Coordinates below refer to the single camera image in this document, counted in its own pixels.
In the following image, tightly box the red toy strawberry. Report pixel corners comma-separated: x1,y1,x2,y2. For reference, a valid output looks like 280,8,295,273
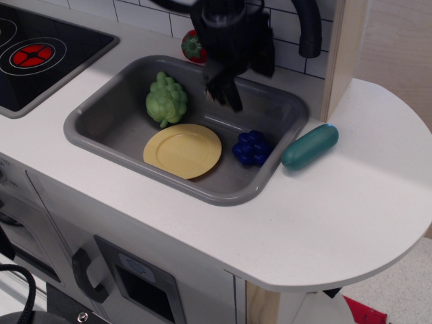
181,30,207,63

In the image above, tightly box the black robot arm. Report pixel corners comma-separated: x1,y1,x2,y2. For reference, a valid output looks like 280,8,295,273
155,1,275,111

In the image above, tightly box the black toy stovetop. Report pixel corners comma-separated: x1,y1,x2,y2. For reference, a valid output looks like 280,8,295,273
1,4,119,119

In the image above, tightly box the grey toy sink basin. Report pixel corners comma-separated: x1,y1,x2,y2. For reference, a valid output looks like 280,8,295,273
63,55,308,206

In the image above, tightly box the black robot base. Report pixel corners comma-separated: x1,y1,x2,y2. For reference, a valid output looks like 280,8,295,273
0,282,112,324

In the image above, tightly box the yellow toy plate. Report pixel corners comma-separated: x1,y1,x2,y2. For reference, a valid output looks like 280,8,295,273
143,124,222,180

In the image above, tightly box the red cloth on floor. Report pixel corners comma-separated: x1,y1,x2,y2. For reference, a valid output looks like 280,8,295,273
344,296,387,324

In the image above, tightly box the grey dishwasher door panel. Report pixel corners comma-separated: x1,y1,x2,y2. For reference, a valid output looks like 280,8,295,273
94,236,186,323

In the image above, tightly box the green toy lettuce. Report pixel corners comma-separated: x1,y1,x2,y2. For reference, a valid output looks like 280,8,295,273
145,71,188,129

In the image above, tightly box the black toy faucet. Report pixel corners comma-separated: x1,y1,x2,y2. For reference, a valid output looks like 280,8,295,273
292,0,323,59

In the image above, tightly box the teal toy cucumber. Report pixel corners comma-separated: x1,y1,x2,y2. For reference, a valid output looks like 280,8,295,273
281,124,339,171

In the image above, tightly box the wooden side panel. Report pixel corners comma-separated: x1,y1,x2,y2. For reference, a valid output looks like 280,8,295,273
320,0,371,122

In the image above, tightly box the black braided cable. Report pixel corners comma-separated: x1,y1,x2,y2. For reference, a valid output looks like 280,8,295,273
0,263,37,324

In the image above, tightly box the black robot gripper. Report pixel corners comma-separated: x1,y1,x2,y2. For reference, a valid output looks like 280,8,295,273
190,1,275,112

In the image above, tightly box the black oven door handle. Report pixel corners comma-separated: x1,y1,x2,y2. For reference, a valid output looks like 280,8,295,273
72,248,109,304

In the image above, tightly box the blue toy blueberries cluster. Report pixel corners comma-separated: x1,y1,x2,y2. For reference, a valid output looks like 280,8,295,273
232,130,273,166

